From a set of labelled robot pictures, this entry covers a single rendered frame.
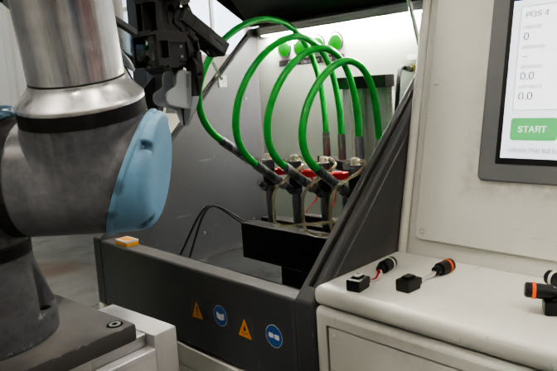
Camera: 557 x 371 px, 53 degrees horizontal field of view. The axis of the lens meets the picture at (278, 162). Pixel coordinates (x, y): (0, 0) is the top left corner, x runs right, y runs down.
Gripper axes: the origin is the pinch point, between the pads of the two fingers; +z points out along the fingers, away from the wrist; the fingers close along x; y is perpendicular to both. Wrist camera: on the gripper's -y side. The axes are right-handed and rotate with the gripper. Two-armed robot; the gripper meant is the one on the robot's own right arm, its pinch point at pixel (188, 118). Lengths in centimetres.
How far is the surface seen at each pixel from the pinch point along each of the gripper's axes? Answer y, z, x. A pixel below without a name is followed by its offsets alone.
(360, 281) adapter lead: -4.9, 23.5, 30.7
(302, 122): -14.5, 2.0, 12.6
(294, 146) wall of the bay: -57, 13, -30
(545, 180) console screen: -28, 12, 47
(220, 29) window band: -387, -77, -458
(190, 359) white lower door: -2.8, 47.3, -10.0
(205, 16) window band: -385, -95, -483
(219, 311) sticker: -2.7, 34.9, 0.5
